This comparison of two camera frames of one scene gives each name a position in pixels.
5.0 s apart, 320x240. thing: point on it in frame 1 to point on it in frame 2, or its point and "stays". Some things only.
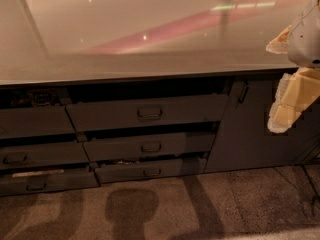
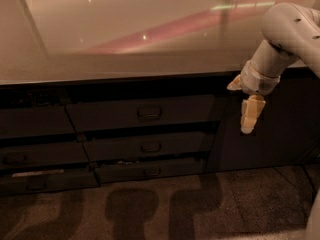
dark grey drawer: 52,154 stays
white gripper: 306,39 to 257,81
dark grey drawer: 118,171 stays
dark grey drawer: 25,121 stays
